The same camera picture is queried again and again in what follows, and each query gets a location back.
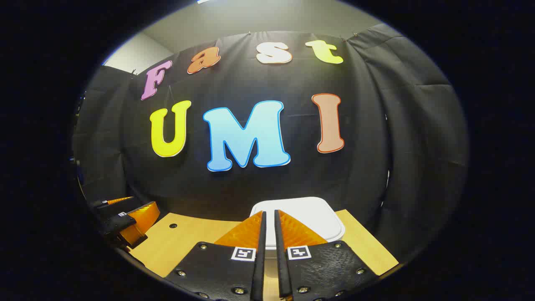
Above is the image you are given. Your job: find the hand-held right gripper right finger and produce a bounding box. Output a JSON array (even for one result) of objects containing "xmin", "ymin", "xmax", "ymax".
[{"xmin": 274, "ymin": 209, "xmax": 379, "ymax": 301}]

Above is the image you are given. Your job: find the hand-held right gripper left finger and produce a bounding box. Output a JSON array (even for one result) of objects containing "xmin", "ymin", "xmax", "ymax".
[{"xmin": 164, "ymin": 210, "xmax": 267, "ymax": 301}]

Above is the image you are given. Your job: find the white desktop garbage bin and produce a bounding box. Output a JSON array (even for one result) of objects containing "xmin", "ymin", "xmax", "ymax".
[{"xmin": 250, "ymin": 196, "xmax": 346, "ymax": 250}]

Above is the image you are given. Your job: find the wooden desktop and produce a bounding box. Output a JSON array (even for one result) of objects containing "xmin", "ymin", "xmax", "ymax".
[{"xmin": 127, "ymin": 209, "xmax": 400, "ymax": 301}]

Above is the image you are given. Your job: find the black backdrop cloth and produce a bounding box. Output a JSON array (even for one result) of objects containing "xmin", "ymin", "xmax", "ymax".
[{"xmin": 72, "ymin": 23, "xmax": 469, "ymax": 260}]

